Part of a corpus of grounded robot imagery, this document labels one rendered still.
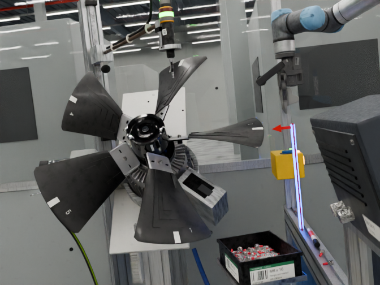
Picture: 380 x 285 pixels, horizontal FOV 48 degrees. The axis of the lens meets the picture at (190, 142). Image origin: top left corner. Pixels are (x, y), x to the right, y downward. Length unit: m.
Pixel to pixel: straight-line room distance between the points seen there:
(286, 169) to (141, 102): 0.64
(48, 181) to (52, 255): 1.04
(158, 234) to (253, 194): 0.99
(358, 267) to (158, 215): 0.54
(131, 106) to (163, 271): 0.66
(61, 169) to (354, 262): 0.84
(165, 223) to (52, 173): 0.37
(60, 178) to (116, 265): 0.86
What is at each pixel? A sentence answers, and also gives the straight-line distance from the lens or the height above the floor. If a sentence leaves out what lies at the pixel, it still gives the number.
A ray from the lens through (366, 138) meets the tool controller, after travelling 0.50.
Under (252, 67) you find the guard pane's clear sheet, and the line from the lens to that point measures 2.04.
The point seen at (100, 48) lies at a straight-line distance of 1.86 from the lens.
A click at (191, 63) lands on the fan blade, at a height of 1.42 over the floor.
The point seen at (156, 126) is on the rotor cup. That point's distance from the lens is 1.28.
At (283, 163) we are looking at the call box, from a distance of 1.55.
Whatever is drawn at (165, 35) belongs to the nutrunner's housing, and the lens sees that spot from 1.32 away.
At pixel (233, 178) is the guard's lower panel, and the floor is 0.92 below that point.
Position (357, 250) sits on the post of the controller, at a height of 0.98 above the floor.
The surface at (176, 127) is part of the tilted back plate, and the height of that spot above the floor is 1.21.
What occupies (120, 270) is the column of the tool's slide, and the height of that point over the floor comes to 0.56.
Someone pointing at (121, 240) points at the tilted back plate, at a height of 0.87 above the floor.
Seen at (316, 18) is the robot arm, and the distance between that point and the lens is 1.49.
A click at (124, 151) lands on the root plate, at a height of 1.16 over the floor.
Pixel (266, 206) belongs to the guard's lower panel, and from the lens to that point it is 2.08.
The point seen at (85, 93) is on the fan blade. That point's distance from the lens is 1.49.
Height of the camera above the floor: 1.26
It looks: 4 degrees down
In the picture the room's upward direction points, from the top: 6 degrees counter-clockwise
